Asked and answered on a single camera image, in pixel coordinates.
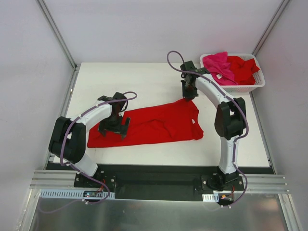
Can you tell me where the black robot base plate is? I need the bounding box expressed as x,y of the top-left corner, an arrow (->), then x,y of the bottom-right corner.
74,164 -> 244,201

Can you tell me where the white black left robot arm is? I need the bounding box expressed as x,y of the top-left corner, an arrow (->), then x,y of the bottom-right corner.
48,91 -> 137,187

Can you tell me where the left white cable duct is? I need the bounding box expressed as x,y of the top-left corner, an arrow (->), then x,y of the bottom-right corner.
40,189 -> 116,200

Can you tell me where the white perforated plastic basket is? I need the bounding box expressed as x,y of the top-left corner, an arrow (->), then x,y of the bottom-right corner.
200,53 -> 265,92

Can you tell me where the left aluminium frame post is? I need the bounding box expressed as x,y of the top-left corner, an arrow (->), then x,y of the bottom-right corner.
36,0 -> 79,69

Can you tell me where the white cable duct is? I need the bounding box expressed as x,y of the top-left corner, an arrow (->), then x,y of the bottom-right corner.
40,189 -> 116,200
202,193 -> 219,203

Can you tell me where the right aluminium frame post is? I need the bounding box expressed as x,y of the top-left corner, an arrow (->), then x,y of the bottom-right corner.
252,0 -> 292,56

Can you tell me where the right white cable duct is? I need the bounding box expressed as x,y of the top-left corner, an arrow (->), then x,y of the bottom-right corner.
202,193 -> 219,203

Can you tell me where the pink t shirt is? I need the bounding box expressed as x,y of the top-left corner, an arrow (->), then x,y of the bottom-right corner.
202,51 -> 238,86

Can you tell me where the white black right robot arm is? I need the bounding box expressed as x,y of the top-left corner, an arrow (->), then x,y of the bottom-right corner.
180,61 -> 247,191

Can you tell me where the aluminium frame post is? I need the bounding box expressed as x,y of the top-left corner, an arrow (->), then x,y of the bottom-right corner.
252,0 -> 292,56
36,0 -> 79,69

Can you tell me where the red t shirt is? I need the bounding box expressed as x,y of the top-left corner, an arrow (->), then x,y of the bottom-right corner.
227,56 -> 260,85
87,99 -> 204,148

